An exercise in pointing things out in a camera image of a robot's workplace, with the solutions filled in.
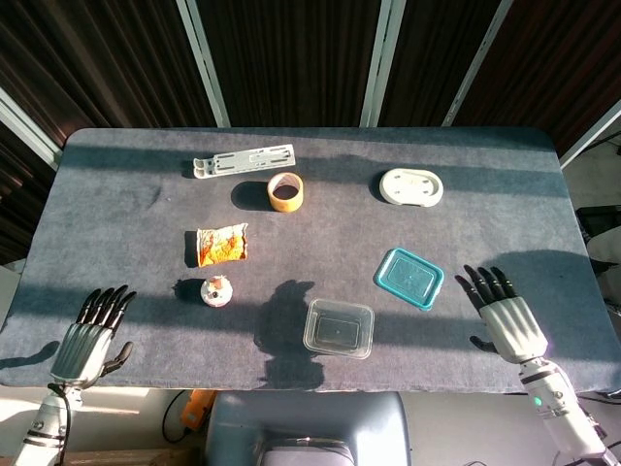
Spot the brown packing tape roll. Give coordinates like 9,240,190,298
267,172,306,214

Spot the small white cupcake toy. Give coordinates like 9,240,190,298
200,274,234,309

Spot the left black-and-silver robot hand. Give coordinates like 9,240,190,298
49,283,139,390

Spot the grey-blue table cloth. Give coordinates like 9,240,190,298
0,126,621,394

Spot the grey robot torso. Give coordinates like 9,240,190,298
203,390,413,466

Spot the orange device under table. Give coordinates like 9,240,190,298
179,389,217,432

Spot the white partition frame post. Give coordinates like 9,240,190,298
359,0,407,129
0,86,63,171
557,99,621,170
174,0,232,129
441,0,515,128

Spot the white rounded object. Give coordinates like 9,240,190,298
586,228,621,267

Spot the white oval soap dish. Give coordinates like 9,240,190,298
378,167,445,208

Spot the black floor cable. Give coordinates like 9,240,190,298
161,390,191,444

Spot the right black-and-silver robot hand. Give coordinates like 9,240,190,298
453,263,550,366

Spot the orange crumpled snack packet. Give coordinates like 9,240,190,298
195,222,250,269

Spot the black boxy object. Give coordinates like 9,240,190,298
575,205,621,239

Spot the white folding stand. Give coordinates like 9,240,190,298
192,143,297,180

